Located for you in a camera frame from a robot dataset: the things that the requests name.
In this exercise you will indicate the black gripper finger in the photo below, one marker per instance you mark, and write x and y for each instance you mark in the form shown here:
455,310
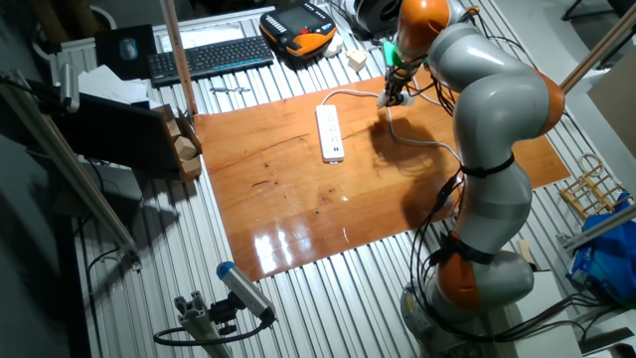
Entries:
398,97
388,97

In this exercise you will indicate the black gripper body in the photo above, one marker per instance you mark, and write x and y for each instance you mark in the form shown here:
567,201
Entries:
399,79

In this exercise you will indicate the white bulb holder with bulb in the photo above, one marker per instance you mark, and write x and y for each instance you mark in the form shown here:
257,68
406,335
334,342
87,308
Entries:
405,99

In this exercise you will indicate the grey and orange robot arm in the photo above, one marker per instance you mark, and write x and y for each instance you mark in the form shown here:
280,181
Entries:
497,114

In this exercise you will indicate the white house-shaped block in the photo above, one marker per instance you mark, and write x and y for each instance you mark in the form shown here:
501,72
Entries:
357,59

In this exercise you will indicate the white power strip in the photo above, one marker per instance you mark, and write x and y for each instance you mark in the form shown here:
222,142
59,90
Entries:
330,134

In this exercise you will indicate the white egg-shaped object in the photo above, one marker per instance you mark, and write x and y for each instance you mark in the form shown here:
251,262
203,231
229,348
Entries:
333,46

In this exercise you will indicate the black connector with blue light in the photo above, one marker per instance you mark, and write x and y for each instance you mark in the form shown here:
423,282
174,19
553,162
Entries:
444,194

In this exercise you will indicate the orange and black teach pendant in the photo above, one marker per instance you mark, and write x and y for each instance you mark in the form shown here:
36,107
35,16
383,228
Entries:
298,27

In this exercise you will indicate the glossy wooden board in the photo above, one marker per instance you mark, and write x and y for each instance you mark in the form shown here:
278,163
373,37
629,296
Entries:
288,199

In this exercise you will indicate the small metal pen tool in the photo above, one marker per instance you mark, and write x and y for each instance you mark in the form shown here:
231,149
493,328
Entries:
228,90

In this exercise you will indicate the black keyboard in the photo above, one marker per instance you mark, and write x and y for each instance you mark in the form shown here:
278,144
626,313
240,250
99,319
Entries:
208,59

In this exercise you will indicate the thin support pole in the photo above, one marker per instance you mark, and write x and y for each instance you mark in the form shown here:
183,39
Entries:
596,50

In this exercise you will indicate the cardboard box of wooden blocks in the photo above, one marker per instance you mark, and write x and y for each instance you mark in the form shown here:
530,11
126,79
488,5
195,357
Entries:
186,148

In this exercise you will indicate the wooden peg rack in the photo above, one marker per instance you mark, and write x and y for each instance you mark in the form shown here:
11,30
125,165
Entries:
591,191

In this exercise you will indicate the wooden upright pole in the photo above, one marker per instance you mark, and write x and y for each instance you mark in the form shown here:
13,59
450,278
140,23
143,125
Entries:
178,54

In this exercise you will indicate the tan cardboard panel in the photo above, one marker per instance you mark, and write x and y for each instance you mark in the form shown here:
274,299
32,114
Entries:
616,99

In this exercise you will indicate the short aluminium bar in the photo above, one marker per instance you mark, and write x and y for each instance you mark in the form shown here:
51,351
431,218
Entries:
601,226

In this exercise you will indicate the blue bag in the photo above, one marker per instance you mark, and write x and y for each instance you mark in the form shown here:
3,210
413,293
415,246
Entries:
606,258

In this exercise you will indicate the dark computer mouse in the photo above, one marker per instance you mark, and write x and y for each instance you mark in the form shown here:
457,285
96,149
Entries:
128,49

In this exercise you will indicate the white paper stack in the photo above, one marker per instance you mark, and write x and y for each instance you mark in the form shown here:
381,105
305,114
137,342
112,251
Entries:
109,84

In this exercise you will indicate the black flat panel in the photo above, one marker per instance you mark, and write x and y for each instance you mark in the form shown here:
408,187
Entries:
109,134

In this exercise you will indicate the black mouse pad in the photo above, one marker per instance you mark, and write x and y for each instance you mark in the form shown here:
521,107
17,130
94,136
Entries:
107,59

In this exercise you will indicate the silver camera with blue end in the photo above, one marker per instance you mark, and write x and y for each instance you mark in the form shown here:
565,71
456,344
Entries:
246,291

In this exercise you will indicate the aluminium profile camera mount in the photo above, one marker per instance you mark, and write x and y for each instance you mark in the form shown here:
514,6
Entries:
199,323

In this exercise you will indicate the long aluminium frame bar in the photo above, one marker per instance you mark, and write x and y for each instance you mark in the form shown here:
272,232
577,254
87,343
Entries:
74,174

